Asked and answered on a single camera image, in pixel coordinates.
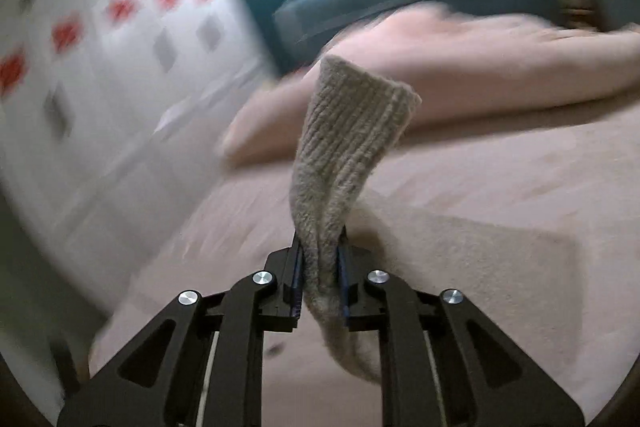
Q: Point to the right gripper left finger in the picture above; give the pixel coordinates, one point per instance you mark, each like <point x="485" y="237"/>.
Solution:
<point x="199" y="360"/>

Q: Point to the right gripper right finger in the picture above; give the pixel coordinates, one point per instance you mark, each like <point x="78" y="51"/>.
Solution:
<point x="443" y="361"/>

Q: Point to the white panelled wardrobe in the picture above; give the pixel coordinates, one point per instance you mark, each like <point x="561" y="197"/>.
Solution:
<point x="111" y="111"/>

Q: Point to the pink floral bed cover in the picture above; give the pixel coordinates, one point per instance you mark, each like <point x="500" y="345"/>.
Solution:
<point x="534" y="217"/>

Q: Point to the folded pink duvet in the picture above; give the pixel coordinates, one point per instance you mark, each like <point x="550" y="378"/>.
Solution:
<point x="461" y="66"/>

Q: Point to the cream sweater with black hearts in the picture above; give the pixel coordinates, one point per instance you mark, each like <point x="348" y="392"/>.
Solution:
<point x="345" y="186"/>

